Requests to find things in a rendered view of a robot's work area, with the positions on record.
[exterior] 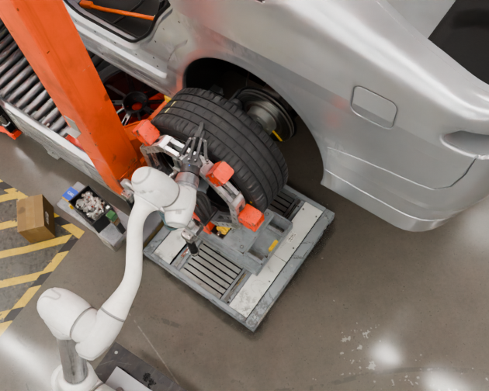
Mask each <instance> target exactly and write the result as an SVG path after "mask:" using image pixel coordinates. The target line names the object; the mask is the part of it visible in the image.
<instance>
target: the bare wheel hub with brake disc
mask: <svg viewBox="0 0 489 391"><path fill-rule="evenodd" d="M237 99H240V100H241V101H243V102H244V112H246V113H247V114H248V115H249V116H250V117H251V118H252V119H253V120H257V121H258V122H260V123H261V124H262V126H263V129H264V130H265V131H266V133H267V134H268V135H269V136H270V137H271V138H272V139H273V140H274V141H277V142H285V141H288V139H289V138H291V136H292V135H293V132H294V126H293V122H292V120H291V118H290V116H289V115H288V113H287V112H286V110H285V109H284V108H283V107H282V106H281V105H280V104H279V103H278V102H277V101H276V100H274V99H273V98H271V97H270V96H268V95H267V94H265V93H263V92H260V91H257V90H254V89H245V90H243V91H242V92H241V93H240V94H239V95H238V97H237ZM273 130H274V131H275V132H276V133H277V134H278V136H279V137H280V138H281V140H282V141H280V140H279V139H278V138H277V137H276V135H275V134H274V133H273Z"/></svg>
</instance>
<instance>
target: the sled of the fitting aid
mask: <svg viewBox="0 0 489 391"><path fill-rule="evenodd" d="M267 209H269V210H271V211H272V212H274V217H273V218H272V220H271V221H270V222H269V224H268V225H267V227H266V228H265V229H264V230H263V231H262V233H261V234H260V235H259V237H258V238H257V240H256V241H255V242H254V244H253V245H252V246H251V247H250V249H249V250H248V252H247V253H246V254H245V256H242V255H240V254H239V253H237V252H236V251H234V250H233V249H231V248H230V247H228V246H227V245H226V244H224V243H222V242H221V241H219V240H218V239H216V238H215V237H213V236H211V235H209V234H208V233H206V232H205V231H203V230H202V231H201V233H200V234H199V235H198V238H199V239H201V240H203V241H204V242H206V243H207V244H209V245H210V246H211V247H213V248H215V249H216V250H218V251H219V252H220V253H222V254H224V255H225V256H227V257H228V258H229V259H231V260H232V261H234V262H236V263H237V264H239V265H240V266H241V267H243V268H245V269H246V270H248V271H249V272H250V273H252V274H253V275H255V276H258V274H259V273H260V271H261V270H262V269H263V268H264V267H265V265H266V264H267V262H268V261H269V259H270V258H271V257H272V256H273V254H274V253H275V252H276V250H277V249H278V247H279V246H280V244H281V243H282V242H283V241H284V239H285V238H286V236H287V235H288V233H289V232H290V231H291V230H292V229H293V222H291V221H290V220H288V219H287V218H285V217H284V216H281V215H280V214H278V213H277V212H275V211H273V210H272V209H270V208H269V207H268V208H267Z"/></svg>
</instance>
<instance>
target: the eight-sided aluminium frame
mask: <svg viewBox="0 0 489 391"><path fill-rule="evenodd" d="M184 146H185V145H183V144H181V143H179V142H178V141H177V140H175V139H174V138H173V137H170V136H168V135H164V136H160V137H159V138H158V139H157V140H156V141H155V142H154V143H153V144H152V145H151V146H146V147H145V146H144V145H143V144H142V145H141V146H140V152H141V153H142V154H143V156H144V159H145V161H146V163H147V166H148V167H152V168H155V169H157V170H159V171H162V172H164V173H165V174H166V175H170V174H171V172H170V171H169V170H168V169H167V168H166V167H165V166H164V165H163V162H162V160H161V157H160V155H159V153H158V152H164V153H166V154H168V155H169V156H171V157H173V158H174V159H176V160H177V161H179V162H181V163H182V161H181V160H179V159H178V157H177V154H179V152H177V151H175V150H173V149H172V148H173V147H174V148H175V149H177V150H179V151H182V149H183V147H184ZM213 166H214V164H213V163H212V162H211V161H210V160H209V164H203V166H202V167H201V169H200V172H199V175H200V176H201V177H202V178H203V179H204V180H205V181H206V182H207V183H208V184H209V185H210V186H211V187H212V188H213V189H214V190H215V191H216V192H217V194H218V195H219V196H220V197H221V198H222V199H223V200H224V201H225V202H226V203H227V204H228V206H229V209H230V212H229V213H226V212H221V211H220V210H218V211H217V213H216V214H215V215H214V217H213V218H212V219H211V221H210V222H211V223H212V224H214V225H216V226H218V227H229V228H234V229H236V230H237V229H241V228H242V226H243V225H242V224H240V223H239V221H238V214H239V213H240V212H241V211H242V210H243V208H244V207H245V199H244V197H243V196H242V194H241V193H240V192H239V191H238V190H237V189H236V188H235V187H234V186H233V185H232V184H231V183H230V182H229V181H227V183H226V184H225V185H224V188H225V189H226V190H227V191H228V192H229V193H230V194H231V195H228V194H227V193H226V192H225V191H224V189H223V188H222V187H221V186H219V187H216V186H215V185H214V184H213V183H212V182H210V181H209V180H208V179H207V178H206V177H205V176H206V174H207V173H208V171H209V170H210V169H211V168H212V167H213Z"/></svg>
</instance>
